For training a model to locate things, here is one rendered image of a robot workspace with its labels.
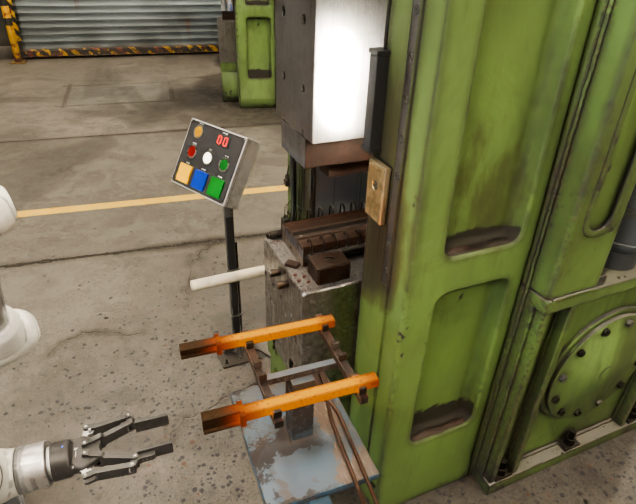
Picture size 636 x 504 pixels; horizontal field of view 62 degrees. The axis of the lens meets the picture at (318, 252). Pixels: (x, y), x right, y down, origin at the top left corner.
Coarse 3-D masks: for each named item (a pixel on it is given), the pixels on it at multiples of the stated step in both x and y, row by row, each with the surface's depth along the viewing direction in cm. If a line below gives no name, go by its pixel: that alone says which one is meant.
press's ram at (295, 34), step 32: (288, 0) 146; (320, 0) 131; (352, 0) 134; (384, 0) 138; (288, 32) 151; (320, 32) 135; (352, 32) 139; (288, 64) 155; (320, 64) 140; (352, 64) 143; (288, 96) 160; (320, 96) 144; (352, 96) 148; (320, 128) 149; (352, 128) 153
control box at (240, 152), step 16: (192, 128) 218; (208, 128) 213; (192, 144) 217; (208, 144) 212; (224, 144) 207; (240, 144) 202; (256, 144) 206; (192, 160) 216; (240, 160) 202; (192, 176) 215; (208, 176) 210; (224, 176) 205; (240, 176) 205; (224, 192) 205; (240, 192) 209
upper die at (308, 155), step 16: (288, 128) 165; (288, 144) 168; (304, 144) 156; (320, 144) 157; (336, 144) 160; (352, 144) 162; (304, 160) 158; (320, 160) 160; (336, 160) 162; (352, 160) 165
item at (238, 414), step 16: (336, 384) 124; (352, 384) 124; (368, 384) 125; (240, 400) 118; (272, 400) 119; (288, 400) 120; (304, 400) 120; (320, 400) 122; (208, 416) 114; (224, 416) 114; (240, 416) 115; (256, 416) 117; (208, 432) 115
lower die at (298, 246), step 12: (324, 216) 196; (336, 216) 196; (348, 216) 194; (360, 216) 194; (288, 228) 185; (300, 228) 185; (312, 228) 183; (348, 228) 184; (360, 228) 186; (288, 240) 187; (300, 240) 178; (312, 240) 178; (300, 252) 178; (360, 252) 186
